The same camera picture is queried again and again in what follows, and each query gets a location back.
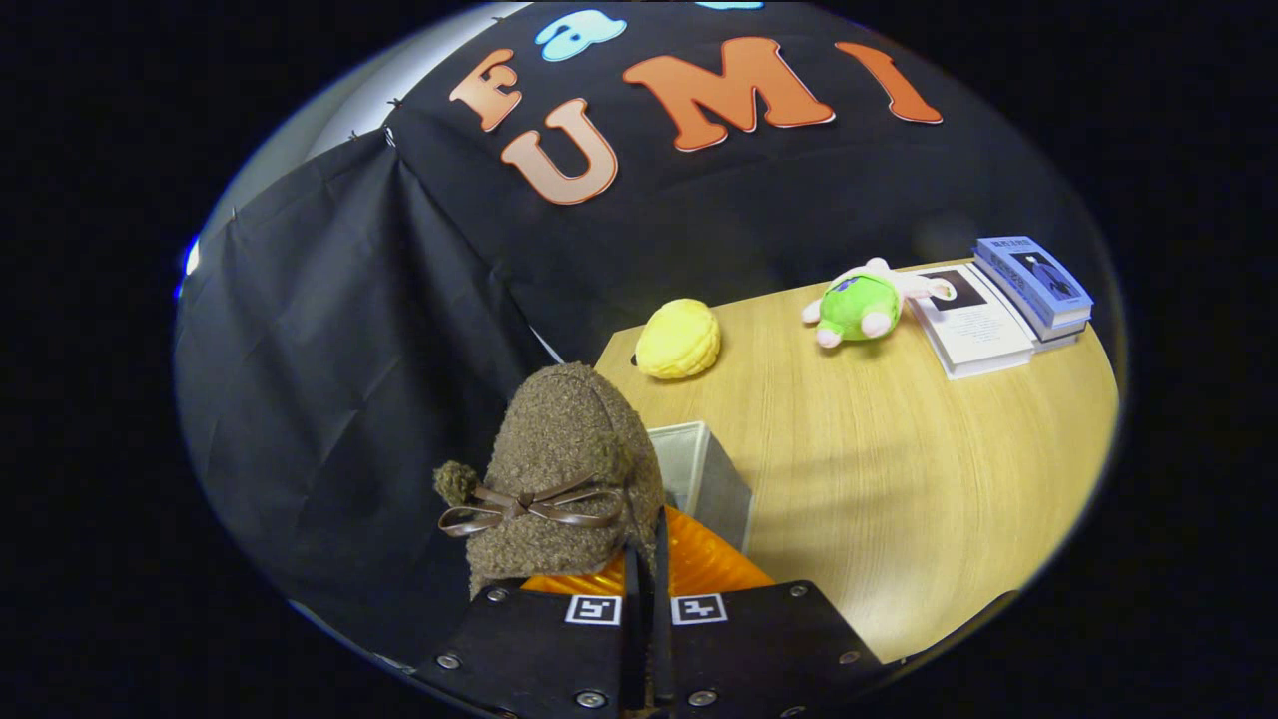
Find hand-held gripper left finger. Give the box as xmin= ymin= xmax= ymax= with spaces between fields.
xmin=414 ymin=552 xmax=642 ymax=719

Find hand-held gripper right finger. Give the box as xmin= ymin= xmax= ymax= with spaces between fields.
xmin=652 ymin=505 xmax=883 ymax=719

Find grey fabric storage box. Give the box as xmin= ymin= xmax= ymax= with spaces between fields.
xmin=647 ymin=421 xmax=755 ymax=555

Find brown fuzzy shoe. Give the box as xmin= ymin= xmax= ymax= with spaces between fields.
xmin=432 ymin=362 xmax=667 ymax=600

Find yellow plush toy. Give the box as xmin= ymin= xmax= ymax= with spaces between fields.
xmin=635 ymin=299 xmax=722 ymax=380

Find green and pink plush toy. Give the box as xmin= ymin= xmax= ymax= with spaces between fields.
xmin=802 ymin=258 xmax=955 ymax=349

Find black backdrop cloth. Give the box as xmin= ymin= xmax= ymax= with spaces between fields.
xmin=175 ymin=0 xmax=1109 ymax=660

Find white book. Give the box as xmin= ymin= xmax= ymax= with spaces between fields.
xmin=907 ymin=265 xmax=1037 ymax=380

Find blue book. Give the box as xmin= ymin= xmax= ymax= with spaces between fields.
xmin=971 ymin=236 xmax=1095 ymax=353

